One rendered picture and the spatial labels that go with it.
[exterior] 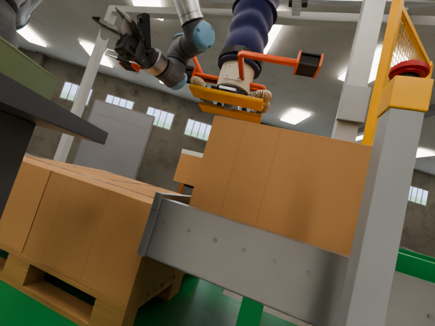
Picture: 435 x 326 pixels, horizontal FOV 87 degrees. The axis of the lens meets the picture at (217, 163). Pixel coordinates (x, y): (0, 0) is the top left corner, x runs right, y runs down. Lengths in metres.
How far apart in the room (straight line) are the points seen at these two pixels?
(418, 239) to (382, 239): 13.76
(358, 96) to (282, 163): 1.46
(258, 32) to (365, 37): 1.42
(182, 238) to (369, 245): 0.49
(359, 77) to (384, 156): 1.82
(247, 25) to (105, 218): 1.09
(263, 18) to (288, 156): 0.74
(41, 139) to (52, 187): 10.23
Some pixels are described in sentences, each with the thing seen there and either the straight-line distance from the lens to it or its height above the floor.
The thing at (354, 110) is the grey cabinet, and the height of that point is 1.56.
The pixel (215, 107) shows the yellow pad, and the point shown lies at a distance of 1.24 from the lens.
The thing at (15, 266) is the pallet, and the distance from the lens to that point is 1.48.
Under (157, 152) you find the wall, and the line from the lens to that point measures 9.89.
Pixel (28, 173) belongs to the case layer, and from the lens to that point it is 1.47.
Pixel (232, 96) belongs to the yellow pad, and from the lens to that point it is 1.04.
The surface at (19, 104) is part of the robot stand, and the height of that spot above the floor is 0.72.
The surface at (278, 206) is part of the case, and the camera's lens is 0.83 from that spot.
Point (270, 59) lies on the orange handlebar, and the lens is 0.97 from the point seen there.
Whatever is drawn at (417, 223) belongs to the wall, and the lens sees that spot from 14.19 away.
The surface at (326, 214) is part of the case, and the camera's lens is 0.85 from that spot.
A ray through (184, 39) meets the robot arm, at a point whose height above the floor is 1.18.
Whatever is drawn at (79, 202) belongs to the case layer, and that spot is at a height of 0.45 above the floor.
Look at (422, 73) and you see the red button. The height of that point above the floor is 1.02.
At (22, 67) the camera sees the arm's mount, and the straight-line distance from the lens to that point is 0.71.
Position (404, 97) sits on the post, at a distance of 0.61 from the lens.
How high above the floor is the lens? 0.68
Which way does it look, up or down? 6 degrees up
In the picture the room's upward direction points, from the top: 16 degrees clockwise
